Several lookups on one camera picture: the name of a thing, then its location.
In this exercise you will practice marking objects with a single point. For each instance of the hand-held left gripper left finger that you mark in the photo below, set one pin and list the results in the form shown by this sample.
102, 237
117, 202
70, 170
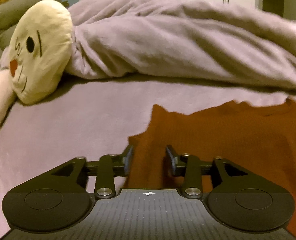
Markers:
128, 156

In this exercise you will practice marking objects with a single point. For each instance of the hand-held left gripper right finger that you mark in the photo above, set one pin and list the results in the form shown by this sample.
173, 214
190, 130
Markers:
172, 158

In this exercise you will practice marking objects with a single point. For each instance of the brown knit cardigan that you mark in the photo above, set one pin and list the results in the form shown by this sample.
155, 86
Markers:
238, 135

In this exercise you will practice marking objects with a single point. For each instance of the bed with lilac sheet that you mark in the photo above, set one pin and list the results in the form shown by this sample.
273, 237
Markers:
75, 120

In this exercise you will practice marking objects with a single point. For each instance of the lilac quilt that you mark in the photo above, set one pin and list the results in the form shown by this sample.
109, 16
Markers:
175, 40

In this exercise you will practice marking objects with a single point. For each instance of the cream face plush pillow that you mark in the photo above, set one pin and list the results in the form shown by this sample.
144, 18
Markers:
40, 50

